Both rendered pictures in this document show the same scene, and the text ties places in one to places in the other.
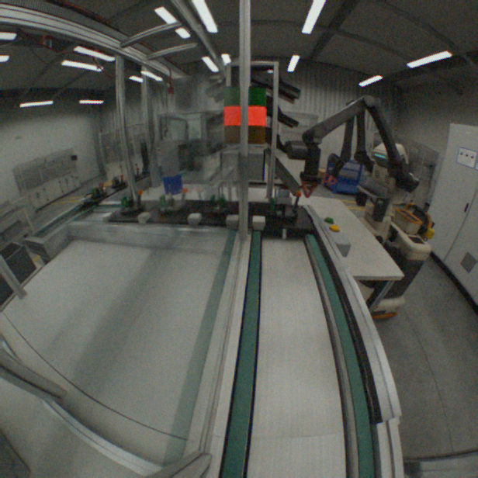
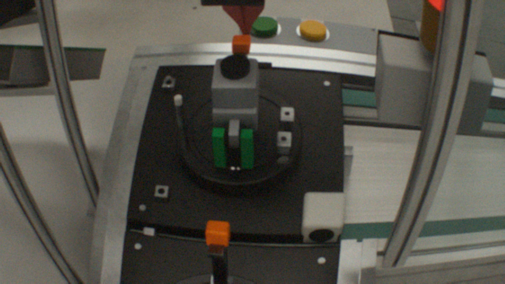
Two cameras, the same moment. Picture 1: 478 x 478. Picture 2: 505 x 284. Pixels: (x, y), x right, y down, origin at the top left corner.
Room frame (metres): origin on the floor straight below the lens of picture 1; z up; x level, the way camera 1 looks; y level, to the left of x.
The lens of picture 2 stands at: (0.66, 0.29, 1.56)
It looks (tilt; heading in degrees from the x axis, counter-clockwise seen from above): 51 degrees down; 269
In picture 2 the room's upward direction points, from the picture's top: 2 degrees counter-clockwise
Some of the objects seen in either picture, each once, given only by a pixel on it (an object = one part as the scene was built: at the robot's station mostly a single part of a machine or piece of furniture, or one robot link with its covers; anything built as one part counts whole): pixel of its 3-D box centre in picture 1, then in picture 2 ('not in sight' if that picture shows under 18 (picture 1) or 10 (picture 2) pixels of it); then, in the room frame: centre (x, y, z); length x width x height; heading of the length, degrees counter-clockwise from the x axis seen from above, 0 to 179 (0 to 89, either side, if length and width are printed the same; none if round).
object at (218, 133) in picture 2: not in sight; (219, 147); (0.69, -0.14, 1.01); 0.01 x 0.01 x 0.05; 84
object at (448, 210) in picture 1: (459, 197); not in sight; (1.50, -3.56, 1.12); 0.80 x 0.54 x 2.25; 172
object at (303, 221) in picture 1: (281, 216); (238, 147); (0.67, -0.18, 0.96); 0.24 x 0.24 x 0.02; 84
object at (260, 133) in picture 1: (255, 134); (447, 22); (0.50, -0.04, 1.28); 0.05 x 0.05 x 0.05
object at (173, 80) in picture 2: not in sight; (169, 84); (0.76, -0.28, 0.97); 0.02 x 0.02 x 0.01; 84
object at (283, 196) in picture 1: (281, 194); (235, 93); (0.67, -0.17, 1.06); 0.08 x 0.04 x 0.07; 86
